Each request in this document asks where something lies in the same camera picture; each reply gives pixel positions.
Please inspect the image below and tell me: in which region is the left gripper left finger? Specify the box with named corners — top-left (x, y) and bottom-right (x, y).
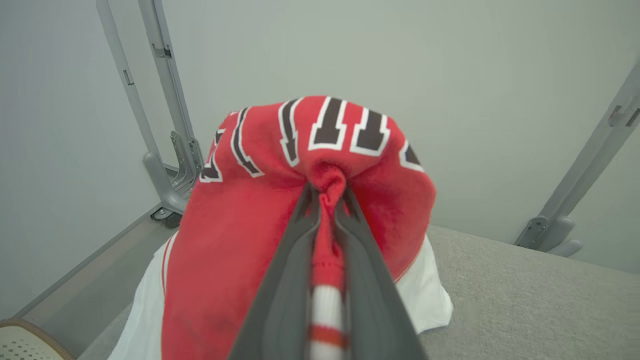
top-left (227, 184), bottom-right (322, 360)

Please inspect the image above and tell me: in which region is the grey metal frame post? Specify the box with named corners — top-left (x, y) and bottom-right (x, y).
top-left (96, 0), bottom-right (191, 216)
top-left (514, 60), bottom-right (640, 258)
top-left (138, 0), bottom-right (206, 193)

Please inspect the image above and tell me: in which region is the red basketball jersey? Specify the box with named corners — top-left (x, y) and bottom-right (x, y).
top-left (107, 95), bottom-right (454, 360)

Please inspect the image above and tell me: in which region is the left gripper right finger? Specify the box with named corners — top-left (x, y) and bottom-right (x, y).
top-left (334, 187), bottom-right (428, 360)

